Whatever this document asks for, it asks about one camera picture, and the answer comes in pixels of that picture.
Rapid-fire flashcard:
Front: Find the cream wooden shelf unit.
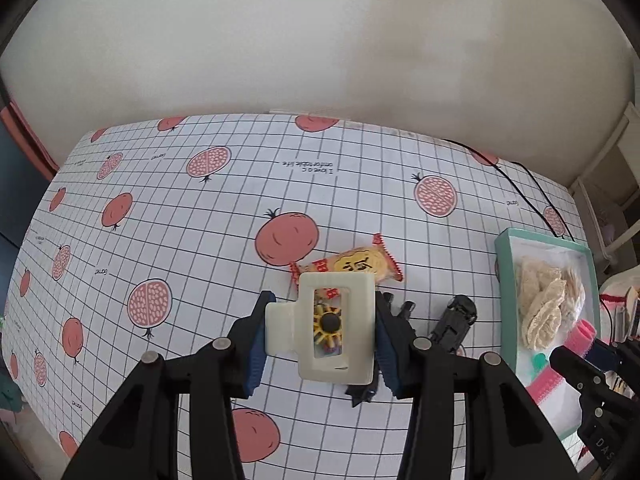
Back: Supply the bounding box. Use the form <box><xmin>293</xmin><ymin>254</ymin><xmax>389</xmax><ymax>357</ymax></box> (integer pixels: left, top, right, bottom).
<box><xmin>570</xmin><ymin>103</ymin><xmax>639</xmax><ymax>278</ymax></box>

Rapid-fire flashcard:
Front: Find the pomegranate grid tablecloth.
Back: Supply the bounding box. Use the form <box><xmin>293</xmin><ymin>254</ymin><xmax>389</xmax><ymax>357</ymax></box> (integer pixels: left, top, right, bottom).
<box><xmin>1</xmin><ymin>114</ymin><xmax>586</xmax><ymax>453</ymax></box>

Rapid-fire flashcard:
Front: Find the black charging cable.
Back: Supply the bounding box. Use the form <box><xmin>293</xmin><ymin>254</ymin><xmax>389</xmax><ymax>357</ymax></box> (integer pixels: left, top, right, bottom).
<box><xmin>444</xmin><ymin>138</ymin><xmax>576</xmax><ymax>241</ymax></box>

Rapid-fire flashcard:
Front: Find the teal plastic hair clip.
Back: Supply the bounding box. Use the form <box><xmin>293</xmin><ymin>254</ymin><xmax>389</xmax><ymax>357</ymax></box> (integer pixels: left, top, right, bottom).
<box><xmin>532</xmin><ymin>353</ymin><xmax>548</xmax><ymax>378</ymax></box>

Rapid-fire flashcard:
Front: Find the white claw hair clip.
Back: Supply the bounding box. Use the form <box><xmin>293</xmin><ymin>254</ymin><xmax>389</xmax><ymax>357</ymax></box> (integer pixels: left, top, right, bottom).
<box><xmin>265</xmin><ymin>272</ymin><xmax>375</xmax><ymax>386</ymax></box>

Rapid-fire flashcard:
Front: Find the black toy transformer figure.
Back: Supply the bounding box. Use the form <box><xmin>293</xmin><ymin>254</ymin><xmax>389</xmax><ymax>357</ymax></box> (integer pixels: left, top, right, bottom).
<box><xmin>344</xmin><ymin>291</ymin><xmax>418</xmax><ymax>409</ymax></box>

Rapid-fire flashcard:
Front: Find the cream lace fabric scrunchie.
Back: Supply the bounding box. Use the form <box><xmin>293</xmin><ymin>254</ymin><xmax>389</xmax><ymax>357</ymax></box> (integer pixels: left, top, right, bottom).
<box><xmin>516</xmin><ymin>256</ymin><xmax>586</xmax><ymax>351</ymax></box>

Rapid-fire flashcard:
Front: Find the teal shallow cardboard box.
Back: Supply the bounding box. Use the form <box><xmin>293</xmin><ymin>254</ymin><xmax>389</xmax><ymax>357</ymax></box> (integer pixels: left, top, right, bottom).
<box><xmin>495</xmin><ymin>228</ymin><xmax>600</xmax><ymax>448</ymax></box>

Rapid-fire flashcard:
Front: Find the yellow rice cracker snack packet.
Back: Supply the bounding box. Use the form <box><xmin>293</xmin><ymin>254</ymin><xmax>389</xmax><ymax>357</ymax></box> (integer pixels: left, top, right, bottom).
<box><xmin>290</xmin><ymin>233</ymin><xmax>404</xmax><ymax>284</ymax></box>

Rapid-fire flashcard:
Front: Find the black toy car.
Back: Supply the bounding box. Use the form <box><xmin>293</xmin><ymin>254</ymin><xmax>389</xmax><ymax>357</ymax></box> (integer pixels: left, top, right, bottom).
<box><xmin>428</xmin><ymin>295</ymin><xmax>477</xmax><ymax>354</ymax></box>

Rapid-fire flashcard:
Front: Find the pink hair roller clip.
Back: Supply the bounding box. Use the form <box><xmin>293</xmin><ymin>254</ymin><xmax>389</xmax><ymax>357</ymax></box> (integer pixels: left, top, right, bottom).
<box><xmin>526</xmin><ymin>320</ymin><xmax>597</xmax><ymax>404</ymax></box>

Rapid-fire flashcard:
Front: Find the colourful sunflower block toy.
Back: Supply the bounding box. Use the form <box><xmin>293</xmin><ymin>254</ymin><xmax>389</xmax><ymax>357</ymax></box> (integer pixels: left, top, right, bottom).
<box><xmin>312</xmin><ymin>300</ymin><xmax>343</xmax><ymax>359</ymax></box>

